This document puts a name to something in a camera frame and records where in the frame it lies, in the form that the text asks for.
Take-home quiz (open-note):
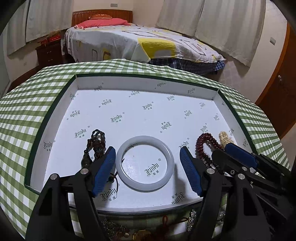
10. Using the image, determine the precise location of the cream pearl bracelet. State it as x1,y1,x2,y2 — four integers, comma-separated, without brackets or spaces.
218,131,236,149

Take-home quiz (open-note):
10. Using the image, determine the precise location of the black beaded bracelet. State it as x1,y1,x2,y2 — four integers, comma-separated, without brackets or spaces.
81,128,120,200

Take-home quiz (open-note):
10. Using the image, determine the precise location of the dark red beaded bracelet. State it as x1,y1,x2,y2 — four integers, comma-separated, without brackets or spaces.
195,132,224,171

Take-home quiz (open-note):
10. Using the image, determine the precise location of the white jade bangle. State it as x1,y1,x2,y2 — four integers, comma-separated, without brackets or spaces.
115,136,175,192

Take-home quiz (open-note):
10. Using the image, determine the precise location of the green white jewelry tray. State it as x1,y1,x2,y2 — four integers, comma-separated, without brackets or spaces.
25,74,255,215

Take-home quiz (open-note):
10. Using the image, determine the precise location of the red ribbon gold ornament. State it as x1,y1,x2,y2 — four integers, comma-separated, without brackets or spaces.
132,215,189,240

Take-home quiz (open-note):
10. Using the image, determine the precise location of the brown wooden door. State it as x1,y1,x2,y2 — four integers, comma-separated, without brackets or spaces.
255,24,295,138

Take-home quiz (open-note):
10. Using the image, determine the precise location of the green checkered tablecloth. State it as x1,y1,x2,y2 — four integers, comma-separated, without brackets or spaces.
1,59,289,237

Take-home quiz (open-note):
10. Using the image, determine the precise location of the bed with patterned sheet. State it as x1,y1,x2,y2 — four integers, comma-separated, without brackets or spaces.
64,24,226,75

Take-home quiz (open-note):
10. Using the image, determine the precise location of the white curtain right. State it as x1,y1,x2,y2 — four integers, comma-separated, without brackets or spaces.
156,0,266,67

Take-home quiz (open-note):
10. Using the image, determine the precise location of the white curtain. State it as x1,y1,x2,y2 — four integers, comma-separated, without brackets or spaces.
6,0,74,55
156,0,266,67

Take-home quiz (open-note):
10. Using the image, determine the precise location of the dark wooden nightstand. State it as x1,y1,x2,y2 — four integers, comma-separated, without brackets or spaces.
36,40,63,68

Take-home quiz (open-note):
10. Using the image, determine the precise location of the red box on nightstand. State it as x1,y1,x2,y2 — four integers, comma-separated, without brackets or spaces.
38,31,61,46

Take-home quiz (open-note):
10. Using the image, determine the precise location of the red pillow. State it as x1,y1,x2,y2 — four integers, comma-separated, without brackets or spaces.
74,18,130,29

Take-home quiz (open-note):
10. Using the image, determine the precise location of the wooden headboard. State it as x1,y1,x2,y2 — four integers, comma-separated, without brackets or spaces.
72,9,133,27

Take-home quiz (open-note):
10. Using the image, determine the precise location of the white curtain left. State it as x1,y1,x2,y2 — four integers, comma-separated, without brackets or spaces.
6,0,74,55

